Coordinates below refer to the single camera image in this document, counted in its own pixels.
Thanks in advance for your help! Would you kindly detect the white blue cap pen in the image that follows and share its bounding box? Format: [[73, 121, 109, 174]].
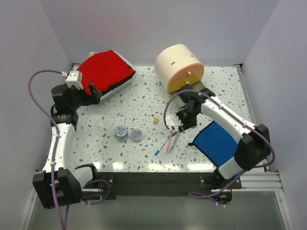
[[154, 136, 169, 156]]

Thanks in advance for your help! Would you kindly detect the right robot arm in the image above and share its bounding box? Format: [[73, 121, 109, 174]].
[[175, 89, 275, 188]]

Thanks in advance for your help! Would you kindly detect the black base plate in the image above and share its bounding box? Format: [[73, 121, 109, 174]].
[[71, 171, 243, 201]]

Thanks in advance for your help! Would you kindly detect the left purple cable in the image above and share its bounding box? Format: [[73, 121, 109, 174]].
[[28, 69, 111, 230]]

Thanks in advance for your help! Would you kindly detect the blue patterned tape roll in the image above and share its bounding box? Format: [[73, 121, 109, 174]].
[[114, 126, 129, 142]]

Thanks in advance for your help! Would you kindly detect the round beige drawer organizer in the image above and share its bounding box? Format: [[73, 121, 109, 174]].
[[154, 44, 205, 97]]

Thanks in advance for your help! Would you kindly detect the white pen blue clip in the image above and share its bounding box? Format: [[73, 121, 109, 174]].
[[169, 132, 180, 152]]

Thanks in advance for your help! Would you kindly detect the white plastic basket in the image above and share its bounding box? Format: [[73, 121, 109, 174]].
[[100, 51, 136, 104]]

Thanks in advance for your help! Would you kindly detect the orange pen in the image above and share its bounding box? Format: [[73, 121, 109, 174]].
[[165, 130, 173, 155]]

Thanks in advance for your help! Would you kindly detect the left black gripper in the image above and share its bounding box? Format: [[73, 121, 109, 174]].
[[67, 83, 101, 110]]

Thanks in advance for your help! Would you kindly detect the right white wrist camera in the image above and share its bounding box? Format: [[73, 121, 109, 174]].
[[165, 114, 183, 131]]

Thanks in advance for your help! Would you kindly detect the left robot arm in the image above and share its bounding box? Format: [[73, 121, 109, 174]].
[[33, 83, 102, 209]]

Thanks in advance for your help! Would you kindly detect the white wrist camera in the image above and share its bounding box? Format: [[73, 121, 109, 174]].
[[65, 70, 83, 90], [165, 114, 183, 131]]

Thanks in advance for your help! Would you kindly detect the small tan eraser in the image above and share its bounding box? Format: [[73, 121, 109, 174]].
[[153, 118, 159, 124]]

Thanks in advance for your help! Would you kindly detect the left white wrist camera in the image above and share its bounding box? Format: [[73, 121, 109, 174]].
[[65, 70, 83, 90]]

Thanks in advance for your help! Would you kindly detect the purple glitter tape roll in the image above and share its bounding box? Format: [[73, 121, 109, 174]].
[[130, 129, 142, 142]]

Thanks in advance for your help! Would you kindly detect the blue microfiber cloth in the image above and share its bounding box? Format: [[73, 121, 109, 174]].
[[188, 121, 238, 168]]

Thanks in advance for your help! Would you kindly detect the black cloth under red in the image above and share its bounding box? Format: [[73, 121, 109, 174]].
[[98, 62, 136, 95]]

